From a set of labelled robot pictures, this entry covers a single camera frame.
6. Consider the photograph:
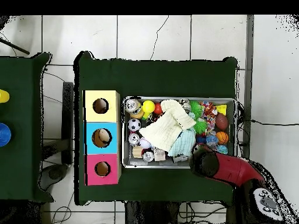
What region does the brown mini football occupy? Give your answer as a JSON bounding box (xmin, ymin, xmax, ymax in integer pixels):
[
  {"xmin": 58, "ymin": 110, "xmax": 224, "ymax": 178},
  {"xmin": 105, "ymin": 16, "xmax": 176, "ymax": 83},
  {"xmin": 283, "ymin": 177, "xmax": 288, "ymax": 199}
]
[{"xmin": 215, "ymin": 113, "xmax": 229, "ymax": 131}]

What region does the blue plastic cup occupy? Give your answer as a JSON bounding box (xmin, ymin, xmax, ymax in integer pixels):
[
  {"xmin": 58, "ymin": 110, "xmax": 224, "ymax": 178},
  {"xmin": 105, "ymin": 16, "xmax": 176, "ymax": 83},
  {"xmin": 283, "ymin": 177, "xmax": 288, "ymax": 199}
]
[{"xmin": 0, "ymin": 122, "xmax": 12, "ymax": 148}]

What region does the dark thin rod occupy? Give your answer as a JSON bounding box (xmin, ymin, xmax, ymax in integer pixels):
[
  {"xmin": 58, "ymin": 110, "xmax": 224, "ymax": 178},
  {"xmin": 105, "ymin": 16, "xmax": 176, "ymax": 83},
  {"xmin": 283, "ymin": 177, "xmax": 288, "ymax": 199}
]
[{"xmin": 0, "ymin": 37, "xmax": 30, "ymax": 55}]

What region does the silver drink can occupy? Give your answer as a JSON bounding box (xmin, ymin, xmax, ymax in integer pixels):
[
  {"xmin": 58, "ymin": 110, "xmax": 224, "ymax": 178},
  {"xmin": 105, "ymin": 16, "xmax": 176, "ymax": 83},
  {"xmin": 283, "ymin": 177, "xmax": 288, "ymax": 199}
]
[{"xmin": 127, "ymin": 132, "xmax": 141, "ymax": 147}]

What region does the cream knitted cloth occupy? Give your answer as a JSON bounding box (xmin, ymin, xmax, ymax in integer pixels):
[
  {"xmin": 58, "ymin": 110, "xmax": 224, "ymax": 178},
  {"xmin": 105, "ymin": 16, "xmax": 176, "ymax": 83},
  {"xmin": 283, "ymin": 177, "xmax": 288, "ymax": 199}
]
[{"xmin": 139, "ymin": 99, "xmax": 197, "ymax": 152}]

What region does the grey floor cable cover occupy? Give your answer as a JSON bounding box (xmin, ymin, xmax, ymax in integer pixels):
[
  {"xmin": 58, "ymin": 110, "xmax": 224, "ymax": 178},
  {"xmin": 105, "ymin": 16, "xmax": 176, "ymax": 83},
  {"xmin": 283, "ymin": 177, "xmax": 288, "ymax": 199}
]
[{"xmin": 240, "ymin": 15, "xmax": 255, "ymax": 162}]

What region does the printed drink can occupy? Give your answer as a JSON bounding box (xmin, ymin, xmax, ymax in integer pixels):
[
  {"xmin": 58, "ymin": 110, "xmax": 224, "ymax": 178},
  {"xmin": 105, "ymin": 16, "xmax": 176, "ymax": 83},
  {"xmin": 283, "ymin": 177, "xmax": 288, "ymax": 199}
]
[{"xmin": 124, "ymin": 99, "xmax": 144, "ymax": 120}]

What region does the yellow plastic cup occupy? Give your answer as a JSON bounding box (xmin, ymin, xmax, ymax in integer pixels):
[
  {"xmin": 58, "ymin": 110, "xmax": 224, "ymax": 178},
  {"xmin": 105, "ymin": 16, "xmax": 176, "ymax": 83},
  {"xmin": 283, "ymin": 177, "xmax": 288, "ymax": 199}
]
[{"xmin": 0, "ymin": 89, "xmax": 11, "ymax": 104}]

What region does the yellow tennis ball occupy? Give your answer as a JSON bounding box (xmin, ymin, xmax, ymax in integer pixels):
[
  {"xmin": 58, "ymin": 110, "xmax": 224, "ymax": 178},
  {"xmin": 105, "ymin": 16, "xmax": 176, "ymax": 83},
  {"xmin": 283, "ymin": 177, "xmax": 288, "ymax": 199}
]
[{"xmin": 142, "ymin": 100, "xmax": 156, "ymax": 114}]

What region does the dark green tablecloth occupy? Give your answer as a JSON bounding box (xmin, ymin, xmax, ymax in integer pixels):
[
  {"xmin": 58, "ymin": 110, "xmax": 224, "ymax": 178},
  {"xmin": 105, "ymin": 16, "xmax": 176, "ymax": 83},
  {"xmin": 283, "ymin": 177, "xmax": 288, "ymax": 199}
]
[
  {"xmin": 74, "ymin": 51, "xmax": 238, "ymax": 207},
  {"xmin": 0, "ymin": 52, "xmax": 54, "ymax": 202}
]

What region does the black cable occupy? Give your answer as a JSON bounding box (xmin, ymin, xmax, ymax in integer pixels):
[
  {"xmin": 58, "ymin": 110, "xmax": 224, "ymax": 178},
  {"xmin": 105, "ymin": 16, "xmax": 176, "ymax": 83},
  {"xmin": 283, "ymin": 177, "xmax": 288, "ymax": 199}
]
[{"xmin": 251, "ymin": 119, "xmax": 299, "ymax": 127}]

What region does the orange mini basketball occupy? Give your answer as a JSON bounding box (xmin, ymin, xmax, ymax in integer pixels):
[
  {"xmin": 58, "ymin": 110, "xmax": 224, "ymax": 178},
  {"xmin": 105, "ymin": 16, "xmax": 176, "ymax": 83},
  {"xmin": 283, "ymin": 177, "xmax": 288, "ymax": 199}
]
[{"xmin": 215, "ymin": 131, "xmax": 230, "ymax": 145}]

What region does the colourful polka-dot cloth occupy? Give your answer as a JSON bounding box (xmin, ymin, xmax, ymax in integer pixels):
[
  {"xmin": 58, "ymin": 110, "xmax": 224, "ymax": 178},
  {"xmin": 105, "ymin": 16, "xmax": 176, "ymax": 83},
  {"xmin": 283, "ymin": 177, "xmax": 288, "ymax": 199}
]
[{"xmin": 203, "ymin": 112, "xmax": 217, "ymax": 133}]

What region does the black upright panel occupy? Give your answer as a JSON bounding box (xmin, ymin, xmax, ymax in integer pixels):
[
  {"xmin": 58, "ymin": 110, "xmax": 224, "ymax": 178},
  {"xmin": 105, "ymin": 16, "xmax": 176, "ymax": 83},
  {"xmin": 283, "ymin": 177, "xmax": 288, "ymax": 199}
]
[{"xmin": 62, "ymin": 82, "xmax": 74, "ymax": 165}]

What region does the grey stand base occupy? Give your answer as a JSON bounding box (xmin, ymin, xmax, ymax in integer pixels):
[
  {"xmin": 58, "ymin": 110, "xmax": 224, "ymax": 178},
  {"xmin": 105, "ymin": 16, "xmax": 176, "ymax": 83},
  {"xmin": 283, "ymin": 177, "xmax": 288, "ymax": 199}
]
[{"xmin": 38, "ymin": 164, "xmax": 68, "ymax": 191}]

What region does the black and white soccer ball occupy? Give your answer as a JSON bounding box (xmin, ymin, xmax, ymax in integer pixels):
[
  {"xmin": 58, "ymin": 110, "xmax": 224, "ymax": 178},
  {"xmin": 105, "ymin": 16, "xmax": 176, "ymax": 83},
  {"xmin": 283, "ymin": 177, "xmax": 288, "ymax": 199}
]
[{"xmin": 127, "ymin": 118, "xmax": 141, "ymax": 132}]

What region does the crushed clear plastic bottle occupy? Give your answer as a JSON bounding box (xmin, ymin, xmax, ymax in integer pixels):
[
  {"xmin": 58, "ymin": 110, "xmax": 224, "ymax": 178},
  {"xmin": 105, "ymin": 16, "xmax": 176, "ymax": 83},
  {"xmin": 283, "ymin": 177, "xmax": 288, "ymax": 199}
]
[{"xmin": 205, "ymin": 134, "xmax": 220, "ymax": 147}]

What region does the shallow mesh bin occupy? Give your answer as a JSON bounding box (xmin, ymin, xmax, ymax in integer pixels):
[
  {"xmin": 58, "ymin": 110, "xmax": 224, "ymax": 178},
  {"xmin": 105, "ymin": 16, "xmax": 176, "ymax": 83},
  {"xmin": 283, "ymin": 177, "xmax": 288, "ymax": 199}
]
[{"xmin": 121, "ymin": 96, "xmax": 237, "ymax": 170}]

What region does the wooden box with three holes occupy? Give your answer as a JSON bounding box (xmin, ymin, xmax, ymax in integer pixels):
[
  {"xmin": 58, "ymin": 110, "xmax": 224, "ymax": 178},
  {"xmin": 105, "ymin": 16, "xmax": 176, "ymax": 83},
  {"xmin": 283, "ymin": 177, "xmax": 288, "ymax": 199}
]
[{"xmin": 83, "ymin": 90, "xmax": 122, "ymax": 186}]

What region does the blue green globe ball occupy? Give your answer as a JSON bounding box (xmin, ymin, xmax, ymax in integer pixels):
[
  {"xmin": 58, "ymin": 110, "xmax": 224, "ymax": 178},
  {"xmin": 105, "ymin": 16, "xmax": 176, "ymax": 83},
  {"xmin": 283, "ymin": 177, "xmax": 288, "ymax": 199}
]
[{"xmin": 215, "ymin": 144, "xmax": 229, "ymax": 155}]

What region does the light blue knitted cloth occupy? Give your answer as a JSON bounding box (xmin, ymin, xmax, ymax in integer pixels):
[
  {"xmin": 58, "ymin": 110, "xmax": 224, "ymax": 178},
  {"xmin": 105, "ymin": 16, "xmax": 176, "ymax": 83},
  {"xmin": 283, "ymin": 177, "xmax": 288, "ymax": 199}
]
[{"xmin": 168, "ymin": 128, "xmax": 197, "ymax": 158}]

